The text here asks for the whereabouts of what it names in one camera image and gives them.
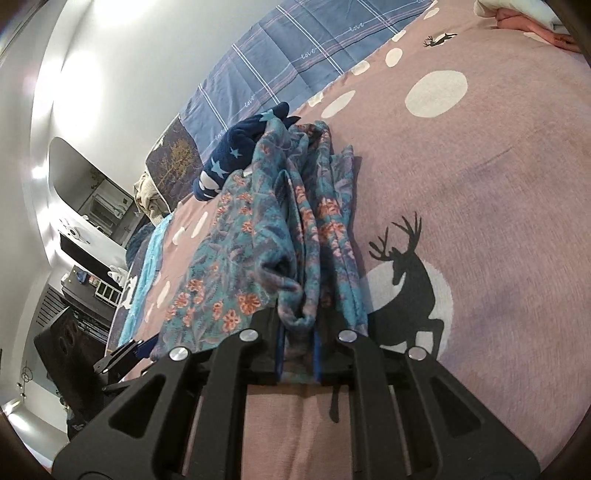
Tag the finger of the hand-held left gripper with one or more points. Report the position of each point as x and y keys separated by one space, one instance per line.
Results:
x=124 y=357

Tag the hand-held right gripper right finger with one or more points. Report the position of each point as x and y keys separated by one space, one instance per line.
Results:
x=317 y=360

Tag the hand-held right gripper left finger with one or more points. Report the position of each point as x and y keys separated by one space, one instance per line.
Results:
x=279 y=360

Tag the teal floral garment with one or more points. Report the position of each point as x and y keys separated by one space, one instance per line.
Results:
x=258 y=240

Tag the black speaker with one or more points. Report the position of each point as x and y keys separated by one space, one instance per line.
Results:
x=69 y=360

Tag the dark slatted cabinet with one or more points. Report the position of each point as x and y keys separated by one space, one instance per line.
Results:
x=78 y=304

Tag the teal fuzzy blanket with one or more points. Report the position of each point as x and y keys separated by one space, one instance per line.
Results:
x=147 y=263

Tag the white arched shelf unit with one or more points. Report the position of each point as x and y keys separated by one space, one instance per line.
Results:
x=87 y=217

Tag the beige cloth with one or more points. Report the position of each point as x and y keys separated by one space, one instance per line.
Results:
x=147 y=196

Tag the dark tree-print pillow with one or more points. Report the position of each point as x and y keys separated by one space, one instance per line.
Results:
x=175 y=157

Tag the navy star-print garment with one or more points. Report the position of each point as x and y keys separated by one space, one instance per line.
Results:
x=231 y=147

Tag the pink dotted deer blanket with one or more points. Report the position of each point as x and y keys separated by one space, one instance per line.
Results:
x=485 y=184

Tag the blue plaid bedsheet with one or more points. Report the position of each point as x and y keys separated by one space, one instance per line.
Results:
x=277 y=69

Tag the white pillow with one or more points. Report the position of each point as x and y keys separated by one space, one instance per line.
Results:
x=517 y=7

